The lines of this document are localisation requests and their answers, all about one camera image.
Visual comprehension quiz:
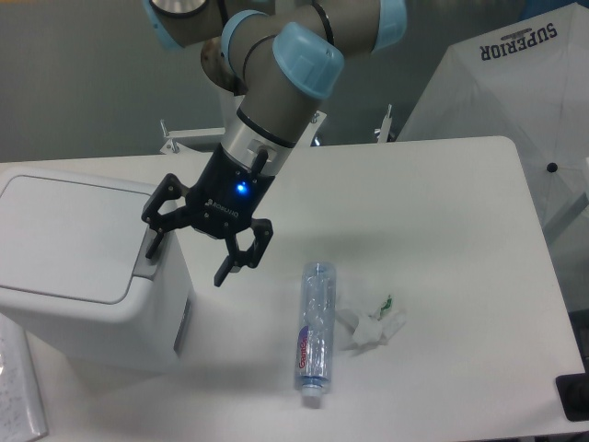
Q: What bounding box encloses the crumpled white tissue paper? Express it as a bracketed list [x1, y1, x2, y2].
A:
[335, 294, 407, 353]

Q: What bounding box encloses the white superior umbrella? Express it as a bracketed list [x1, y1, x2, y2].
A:
[395, 0, 589, 245]

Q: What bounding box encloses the white plastic trash can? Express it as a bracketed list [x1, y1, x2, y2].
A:
[1, 166, 192, 372]

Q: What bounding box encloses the black device at edge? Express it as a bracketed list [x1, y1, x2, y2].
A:
[556, 373, 588, 422]

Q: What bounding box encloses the clear plastic water bottle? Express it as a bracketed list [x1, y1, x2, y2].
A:
[294, 262, 337, 409]

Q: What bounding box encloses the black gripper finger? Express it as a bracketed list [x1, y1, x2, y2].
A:
[214, 218, 273, 287]
[140, 172, 195, 261]

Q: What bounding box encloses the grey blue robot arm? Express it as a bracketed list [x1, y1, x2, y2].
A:
[142, 1, 408, 285]

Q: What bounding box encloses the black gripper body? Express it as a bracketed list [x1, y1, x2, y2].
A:
[185, 146, 274, 239]

